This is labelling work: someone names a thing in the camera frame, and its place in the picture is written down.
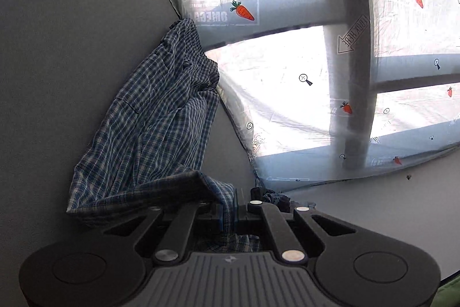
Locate blue jeans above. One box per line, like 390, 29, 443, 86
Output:
250, 186, 292, 213

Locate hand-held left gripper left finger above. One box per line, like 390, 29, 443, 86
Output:
102, 201, 225, 262

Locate green cloth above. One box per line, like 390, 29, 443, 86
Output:
436, 274, 460, 307

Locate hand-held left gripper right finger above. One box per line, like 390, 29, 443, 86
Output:
232, 188, 358, 262

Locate white printed curtain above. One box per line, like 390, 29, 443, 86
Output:
132, 0, 460, 193

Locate blue plaid shirt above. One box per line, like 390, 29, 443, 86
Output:
66, 18, 264, 254

